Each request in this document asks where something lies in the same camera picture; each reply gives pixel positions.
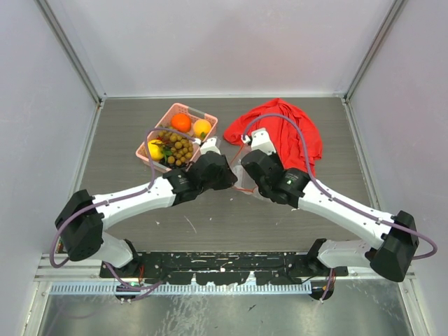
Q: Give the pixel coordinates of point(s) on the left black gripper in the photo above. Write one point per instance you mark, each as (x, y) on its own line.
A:
(228, 178)

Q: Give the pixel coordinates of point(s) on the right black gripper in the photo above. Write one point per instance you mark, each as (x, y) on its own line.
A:
(276, 157)

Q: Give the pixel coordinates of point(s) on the clear zip top bag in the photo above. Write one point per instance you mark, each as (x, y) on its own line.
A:
(245, 183)

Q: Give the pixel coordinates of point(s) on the yellow orange peach fruit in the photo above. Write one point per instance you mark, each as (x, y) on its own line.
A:
(201, 128)

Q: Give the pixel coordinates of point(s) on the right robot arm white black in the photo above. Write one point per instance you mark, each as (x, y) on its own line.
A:
(386, 243)

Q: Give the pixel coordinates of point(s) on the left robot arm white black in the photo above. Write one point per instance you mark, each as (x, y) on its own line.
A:
(83, 223)

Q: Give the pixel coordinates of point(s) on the brown longan bunch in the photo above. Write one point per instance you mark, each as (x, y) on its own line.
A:
(176, 146)

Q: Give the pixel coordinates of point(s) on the dark grape bunch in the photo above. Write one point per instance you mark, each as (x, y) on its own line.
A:
(165, 166)

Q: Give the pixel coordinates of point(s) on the red cloth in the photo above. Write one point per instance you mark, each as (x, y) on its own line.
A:
(294, 135)

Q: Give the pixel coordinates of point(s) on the orange tangerine fruit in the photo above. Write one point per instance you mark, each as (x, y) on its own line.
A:
(181, 122)

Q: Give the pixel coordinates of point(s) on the yellow lemon fruit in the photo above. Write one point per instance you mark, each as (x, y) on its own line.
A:
(156, 149)

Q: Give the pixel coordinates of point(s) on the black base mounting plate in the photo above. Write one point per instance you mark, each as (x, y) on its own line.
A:
(182, 268)

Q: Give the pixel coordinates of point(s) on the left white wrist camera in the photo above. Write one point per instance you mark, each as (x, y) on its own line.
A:
(210, 145)

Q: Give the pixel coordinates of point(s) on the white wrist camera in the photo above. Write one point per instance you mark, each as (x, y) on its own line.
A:
(260, 140)
(210, 145)

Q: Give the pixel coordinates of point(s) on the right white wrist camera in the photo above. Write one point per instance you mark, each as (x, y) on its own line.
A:
(260, 140)

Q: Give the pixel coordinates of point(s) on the white slotted cable duct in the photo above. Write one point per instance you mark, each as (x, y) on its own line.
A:
(113, 288)

